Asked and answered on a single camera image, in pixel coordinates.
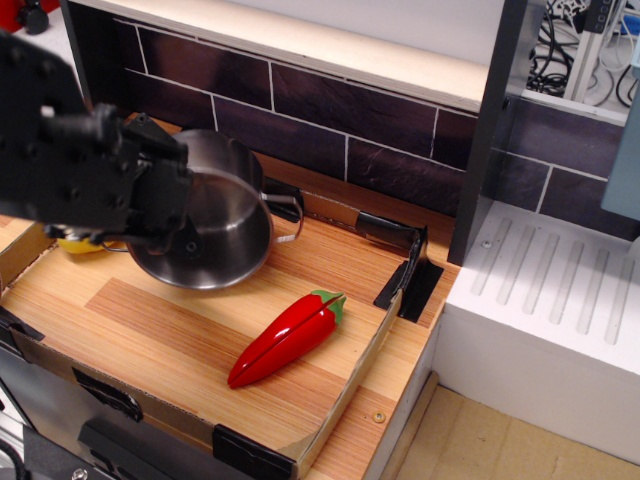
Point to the dark shelf with brick backsplash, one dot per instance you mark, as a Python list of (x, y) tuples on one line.
[(423, 128)]

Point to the cardboard fence with black tape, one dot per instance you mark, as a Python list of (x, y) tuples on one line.
[(162, 354)]

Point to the white ribbed drainboard block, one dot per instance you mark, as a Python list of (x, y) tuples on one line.
[(542, 324)]

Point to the stainless steel pot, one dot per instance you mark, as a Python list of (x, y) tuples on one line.
[(231, 222)]

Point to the red toy chili pepper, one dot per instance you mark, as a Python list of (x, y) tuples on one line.
[(299, 329)]

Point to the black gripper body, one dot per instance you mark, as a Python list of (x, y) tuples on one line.
[(62, 164)]

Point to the grey metal cabinet front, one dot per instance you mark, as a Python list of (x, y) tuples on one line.
[(72, 418)]

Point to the yellow toy potato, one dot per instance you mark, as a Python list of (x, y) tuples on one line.
[(82, 247)]

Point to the brass screw in table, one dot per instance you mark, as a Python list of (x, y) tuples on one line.
[(379, 417)]

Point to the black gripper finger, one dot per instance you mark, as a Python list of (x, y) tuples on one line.
[(154, 147), (160, 223)]

